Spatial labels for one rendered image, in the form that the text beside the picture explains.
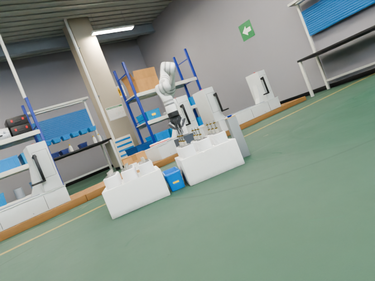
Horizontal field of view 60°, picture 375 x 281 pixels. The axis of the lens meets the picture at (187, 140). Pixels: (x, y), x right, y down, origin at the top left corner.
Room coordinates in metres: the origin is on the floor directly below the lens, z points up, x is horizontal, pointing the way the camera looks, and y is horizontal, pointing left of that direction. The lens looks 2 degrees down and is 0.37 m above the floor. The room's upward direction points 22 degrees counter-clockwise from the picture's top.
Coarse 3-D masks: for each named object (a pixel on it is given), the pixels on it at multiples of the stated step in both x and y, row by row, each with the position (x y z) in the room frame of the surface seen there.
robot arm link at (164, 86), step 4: (160, 80) 2.20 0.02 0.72; (164, 80) 2.18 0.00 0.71; (168, 80) 2.20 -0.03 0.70; (160, 84) 2.14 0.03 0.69; (164, 84) 2.12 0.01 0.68; (168, 84) 2.12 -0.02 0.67; (160, 88) 2.13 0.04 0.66; (164, 88) 2.12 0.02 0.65; (168, 88) 2.12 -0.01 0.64; (164, 92) 2.14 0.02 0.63
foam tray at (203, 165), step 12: (228, 144) 2.12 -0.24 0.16; (192, 156) 2.08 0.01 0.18; (204, 156) 2.09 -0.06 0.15; (216, 156) 2.10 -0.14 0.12; (228, 156) 2.11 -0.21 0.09; (240, 156) 2.12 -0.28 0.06; (180, 168) 2.30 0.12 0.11; (192, 168) 2.08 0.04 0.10; (204, 168) 2.09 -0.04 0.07; (216, 168) 2.10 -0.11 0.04; (228, 168) 2.11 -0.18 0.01; (192, 180) 2.08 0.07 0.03; (204, 180) 2.09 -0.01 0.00
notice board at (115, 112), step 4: (120, 104) 8.63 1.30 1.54; (108, 108) 8.43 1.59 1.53; (112, 108) 8.48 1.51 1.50; (116, 108) 8.54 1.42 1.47; (120, 108) 8.60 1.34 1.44; (108, 112) 8.40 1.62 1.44; (112, 112) 8.46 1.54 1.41; (116, 112) 8.52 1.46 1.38; (120, 112) 8.58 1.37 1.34; (124, 112) 8.65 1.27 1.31; (108, 116) 8.38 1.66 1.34; (112, 116) 8.44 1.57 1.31; (116, 116) 8.49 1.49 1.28; (120, 116) 8.55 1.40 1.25; (124, 116) 8.62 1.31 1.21
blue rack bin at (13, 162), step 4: (12, 156) 5.71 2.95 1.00; (16, 156) 5.74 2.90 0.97; (0, 160) 5.61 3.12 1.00; (4, 160) 5.64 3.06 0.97; (8, 160) 5.67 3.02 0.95; (12, 160) 5.71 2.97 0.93; (16, 160) 5.74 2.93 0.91; (0, 164) 5.59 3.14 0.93; (4, 164) 5.63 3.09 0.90; (8, 164) 5.66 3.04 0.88; (12, 164) 5.69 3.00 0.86; (16, 164) 5.72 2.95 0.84; (0, 168) 5.59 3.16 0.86; (4, 168) 5.62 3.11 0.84; (8, 168) 5.65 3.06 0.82; (12, 168) 5.68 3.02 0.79; (0, 172) 5.58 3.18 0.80
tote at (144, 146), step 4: (140, 144) 6.67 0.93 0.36; (144, 144) 6.74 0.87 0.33; (148, 144) 6.80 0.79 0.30; (132, 148) 6.73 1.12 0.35; (136, 148) 6.63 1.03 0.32; (140, 148) 6.66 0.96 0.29; (144, 148) 6.72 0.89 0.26; (148, 148) 6.78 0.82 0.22; (128, 152) 6.91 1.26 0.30; (132, 152) 6.79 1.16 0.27; (136, 152) 6.67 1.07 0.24
